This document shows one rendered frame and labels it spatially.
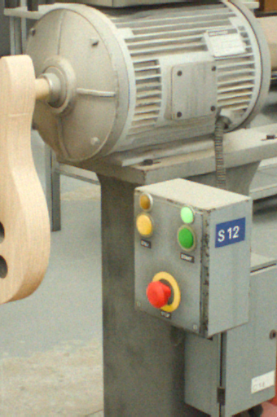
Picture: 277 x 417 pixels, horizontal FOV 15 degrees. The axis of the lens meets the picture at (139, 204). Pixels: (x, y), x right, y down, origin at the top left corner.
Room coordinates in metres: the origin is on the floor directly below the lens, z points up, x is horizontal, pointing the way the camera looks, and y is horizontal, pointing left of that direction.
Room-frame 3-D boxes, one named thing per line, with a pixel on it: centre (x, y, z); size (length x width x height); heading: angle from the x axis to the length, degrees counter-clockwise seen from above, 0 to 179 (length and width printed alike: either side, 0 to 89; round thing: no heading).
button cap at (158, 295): (1.52, -0.03, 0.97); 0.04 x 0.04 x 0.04; 41
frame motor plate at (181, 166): (1.90, -0.06, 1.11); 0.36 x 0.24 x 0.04; 131
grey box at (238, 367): (1.79, -0.16, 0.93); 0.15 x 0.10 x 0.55; 131
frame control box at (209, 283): (1.62, -0.11, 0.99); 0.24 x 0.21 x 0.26; 131
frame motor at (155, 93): (1.85, -0.02, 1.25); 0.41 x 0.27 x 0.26; 131
